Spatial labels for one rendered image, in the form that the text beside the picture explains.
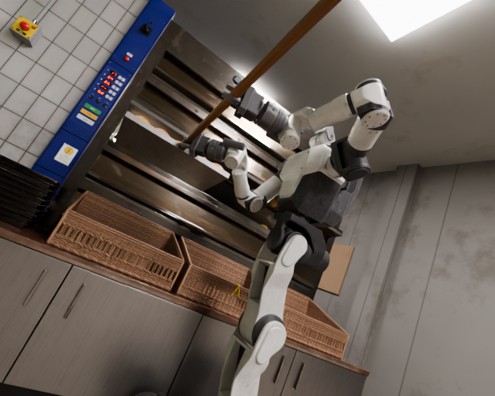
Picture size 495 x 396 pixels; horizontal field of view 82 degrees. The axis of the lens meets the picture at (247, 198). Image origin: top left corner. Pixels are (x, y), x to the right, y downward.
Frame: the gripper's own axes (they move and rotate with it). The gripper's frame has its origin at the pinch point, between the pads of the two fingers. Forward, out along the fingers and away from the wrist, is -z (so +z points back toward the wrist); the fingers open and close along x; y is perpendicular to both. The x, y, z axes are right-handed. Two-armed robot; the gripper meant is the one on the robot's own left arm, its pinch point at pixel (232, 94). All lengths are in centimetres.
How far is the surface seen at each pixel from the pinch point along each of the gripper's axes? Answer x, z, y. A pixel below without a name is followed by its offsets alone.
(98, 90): -26, -63, 92
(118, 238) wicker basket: 49, -13, 62
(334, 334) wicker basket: 51, 124, 79
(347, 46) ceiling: -199, 86, 97
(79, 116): -7, -64, 95
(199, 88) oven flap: -68, -14, 96
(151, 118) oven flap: -24, -30, 87
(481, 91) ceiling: -189, 203, 48
